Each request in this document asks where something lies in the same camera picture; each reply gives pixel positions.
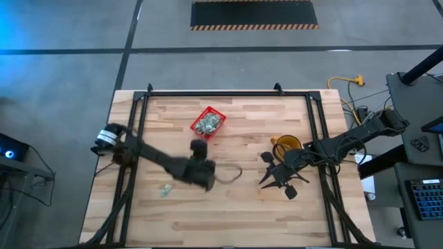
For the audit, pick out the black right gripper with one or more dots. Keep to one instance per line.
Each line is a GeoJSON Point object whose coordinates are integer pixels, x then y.
{"type": "Point", "coordinates": [290, 166]}

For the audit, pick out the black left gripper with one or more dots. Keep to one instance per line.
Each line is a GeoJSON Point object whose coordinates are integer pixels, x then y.
{"type": "Point", "coordinates": [199, 171]}

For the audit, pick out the green white stevia packet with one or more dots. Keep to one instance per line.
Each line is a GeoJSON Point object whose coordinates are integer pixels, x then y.
{"type": "Point", "coordinates": [166, 191]}
{"type": "Point", "coordinates": [211, 119]}

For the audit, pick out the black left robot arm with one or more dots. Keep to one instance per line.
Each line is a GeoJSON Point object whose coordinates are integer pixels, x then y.
{"type": "Point", "coordinates": [155, 157]}

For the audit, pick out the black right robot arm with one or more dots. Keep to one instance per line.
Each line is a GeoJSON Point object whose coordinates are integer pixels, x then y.
{"type": "Point", "coordinates": [360, 133]}

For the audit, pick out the yellow enamel mug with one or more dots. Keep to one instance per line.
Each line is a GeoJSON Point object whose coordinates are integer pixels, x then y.
{"type": "Point", "coordinates": [275, 140]}

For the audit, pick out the red plastic basket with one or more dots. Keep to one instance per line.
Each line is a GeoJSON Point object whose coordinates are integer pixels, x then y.
{"type": "Point", "coordinates": [200, 117]}

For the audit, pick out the white paper sheet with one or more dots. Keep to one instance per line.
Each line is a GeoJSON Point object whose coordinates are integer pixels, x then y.
{"type": "Point", "coordinates": [367, 183]}

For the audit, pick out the small round object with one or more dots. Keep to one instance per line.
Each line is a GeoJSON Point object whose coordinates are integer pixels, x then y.
{"type": "Point", "coordinates": [371, 197]}

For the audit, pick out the black diagonal bar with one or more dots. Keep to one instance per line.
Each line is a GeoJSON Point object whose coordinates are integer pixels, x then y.
{"type": "Point", "coordinates": [380, 162]}

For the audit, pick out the dark grey desk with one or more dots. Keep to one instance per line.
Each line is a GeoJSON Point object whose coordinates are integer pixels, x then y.
{"type": "Point", "coordinates": [403, 207]}

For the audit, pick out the small black controller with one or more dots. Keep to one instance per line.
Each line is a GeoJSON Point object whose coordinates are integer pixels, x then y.
{"type": "Point", "coordinates": [419, 144]}

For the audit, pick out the black blue keyboard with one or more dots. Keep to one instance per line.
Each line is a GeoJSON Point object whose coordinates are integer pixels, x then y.
{"type": "Point", "coordinates": [429, 198]}

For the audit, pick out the black hazard striped mat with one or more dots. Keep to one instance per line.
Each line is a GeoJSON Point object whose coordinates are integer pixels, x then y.
{"type": "Point", "coordinates": [252, 14]}

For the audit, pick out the dark tablet screen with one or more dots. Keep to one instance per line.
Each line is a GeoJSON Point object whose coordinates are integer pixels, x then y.
{"type": "Point", "coordinates": [434, 126]}

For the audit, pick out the black pole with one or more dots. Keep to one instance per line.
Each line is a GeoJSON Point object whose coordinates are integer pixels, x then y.
{"type": "Point", "coordinates": [424, 65]}

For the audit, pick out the black computer blue light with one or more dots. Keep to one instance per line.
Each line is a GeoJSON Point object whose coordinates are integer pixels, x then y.
{"type": "Point", "coordinates": [17, 147]}

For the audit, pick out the black aluminium table frame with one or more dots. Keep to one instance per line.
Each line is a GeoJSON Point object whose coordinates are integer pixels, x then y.
{"type": "Point", "coordinates": [225, 93]}

